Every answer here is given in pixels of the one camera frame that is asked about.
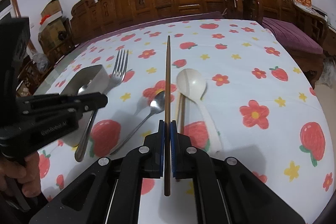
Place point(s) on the stainless steel fork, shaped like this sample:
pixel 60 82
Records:
pixel 119 70

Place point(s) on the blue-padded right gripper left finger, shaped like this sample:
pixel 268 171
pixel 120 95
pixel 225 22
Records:
pixel 161 131

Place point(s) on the purple chair cushion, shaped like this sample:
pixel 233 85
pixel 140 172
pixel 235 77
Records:
pixel 291 37

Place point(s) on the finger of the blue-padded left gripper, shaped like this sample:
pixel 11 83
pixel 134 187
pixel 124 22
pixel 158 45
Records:
pixel 90 97
pixel 93 104

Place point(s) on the person's left hand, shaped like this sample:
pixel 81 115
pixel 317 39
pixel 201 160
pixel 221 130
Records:
pixel 27 175

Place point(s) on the dark brown chopstick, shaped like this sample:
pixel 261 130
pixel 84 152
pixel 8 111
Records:
pixel 167 167

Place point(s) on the small stainless steel spoon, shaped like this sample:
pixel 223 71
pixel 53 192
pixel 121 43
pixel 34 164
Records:
pixel 157 105

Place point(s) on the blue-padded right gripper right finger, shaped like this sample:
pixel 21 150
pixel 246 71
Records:
pixel 174 147

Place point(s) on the stacked cardboard boxes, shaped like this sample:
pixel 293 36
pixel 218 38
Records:
pixel 54 27

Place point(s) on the light wooden chopstick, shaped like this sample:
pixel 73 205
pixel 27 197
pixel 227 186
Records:
pixel 177 108

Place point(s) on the large white plastic spoon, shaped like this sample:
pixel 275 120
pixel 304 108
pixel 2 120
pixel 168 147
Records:
pixel 192 85

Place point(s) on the metal rectangular tray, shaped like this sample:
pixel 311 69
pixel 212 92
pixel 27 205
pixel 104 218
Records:
pixel 87 80

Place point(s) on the strawberry flower tablecloth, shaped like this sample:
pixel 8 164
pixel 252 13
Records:
pixel 236 91

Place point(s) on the wooden side table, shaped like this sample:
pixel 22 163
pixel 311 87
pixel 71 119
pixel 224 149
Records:
pixel 316 28

